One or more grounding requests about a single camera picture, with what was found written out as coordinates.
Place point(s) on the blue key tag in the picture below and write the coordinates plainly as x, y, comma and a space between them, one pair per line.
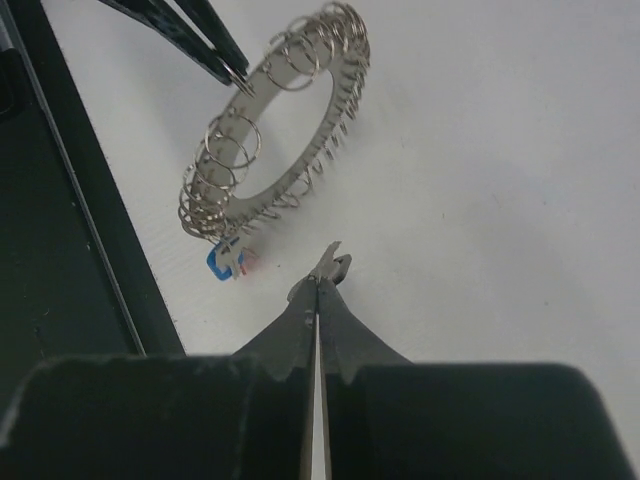
224, 262

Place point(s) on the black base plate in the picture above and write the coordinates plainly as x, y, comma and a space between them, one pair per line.
74, 278

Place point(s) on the red key tag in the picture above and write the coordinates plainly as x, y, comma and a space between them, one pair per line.
247, 260

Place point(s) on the black key fob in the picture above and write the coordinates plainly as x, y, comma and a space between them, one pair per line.
330, 266

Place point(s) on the metal disc with keyrings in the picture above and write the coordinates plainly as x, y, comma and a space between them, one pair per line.
261, 154

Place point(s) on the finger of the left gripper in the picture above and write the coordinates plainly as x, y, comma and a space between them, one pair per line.
203, 37
155, 15

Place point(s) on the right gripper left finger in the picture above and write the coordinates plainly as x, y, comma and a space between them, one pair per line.
248, 415

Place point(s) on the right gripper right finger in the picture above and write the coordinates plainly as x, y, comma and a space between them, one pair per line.
389, 418

